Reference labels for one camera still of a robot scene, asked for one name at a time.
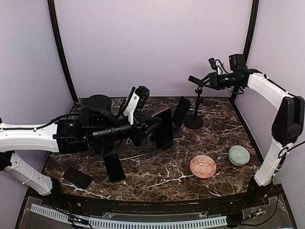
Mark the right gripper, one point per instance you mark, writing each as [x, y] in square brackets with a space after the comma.
[215, 83]

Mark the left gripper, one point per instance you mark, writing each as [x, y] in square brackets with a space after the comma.
[142, 122]

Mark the purple phone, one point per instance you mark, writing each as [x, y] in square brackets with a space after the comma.
[163, 133]

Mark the pole phone stand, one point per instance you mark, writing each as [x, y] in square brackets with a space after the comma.
[195, 121]

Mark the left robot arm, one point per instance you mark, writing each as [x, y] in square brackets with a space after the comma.
[93, 127]

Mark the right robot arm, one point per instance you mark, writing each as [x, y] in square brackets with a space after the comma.
[288, 111]

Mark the black folding phone stand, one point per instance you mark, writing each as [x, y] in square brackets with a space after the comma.
[164, 147]

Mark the black phone centre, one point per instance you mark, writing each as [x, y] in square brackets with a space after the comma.
[114, 168]

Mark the black phone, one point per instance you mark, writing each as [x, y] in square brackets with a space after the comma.
[114, 168]
[78, 178]

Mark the black phone left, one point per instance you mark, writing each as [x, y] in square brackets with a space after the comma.
[78, 178]

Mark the pink patterned plate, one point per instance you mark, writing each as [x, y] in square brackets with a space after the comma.
[203, 166]

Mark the pale green bowl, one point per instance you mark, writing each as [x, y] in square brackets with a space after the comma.
[239, 156]

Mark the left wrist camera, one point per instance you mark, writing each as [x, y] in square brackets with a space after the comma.
[136, 100]

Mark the white cable duct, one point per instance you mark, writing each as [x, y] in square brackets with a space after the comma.
[99, 223]

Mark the left black frame post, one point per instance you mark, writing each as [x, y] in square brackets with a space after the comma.
[60, 49]

